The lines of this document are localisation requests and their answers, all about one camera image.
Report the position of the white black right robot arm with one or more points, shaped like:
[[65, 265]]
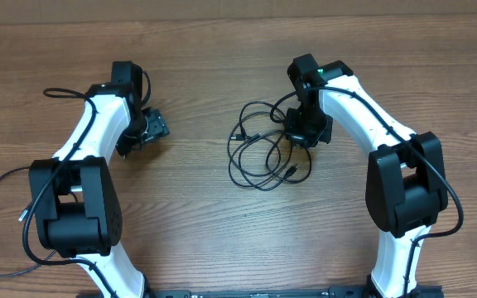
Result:
[[403, 191]]

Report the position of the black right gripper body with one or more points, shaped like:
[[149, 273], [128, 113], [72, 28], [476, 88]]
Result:
[[310, 126]]

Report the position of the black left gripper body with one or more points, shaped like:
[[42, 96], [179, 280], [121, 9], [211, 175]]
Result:
[[146, 127]]

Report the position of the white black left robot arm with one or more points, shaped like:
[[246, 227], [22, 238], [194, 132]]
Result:
[[75, 216]]

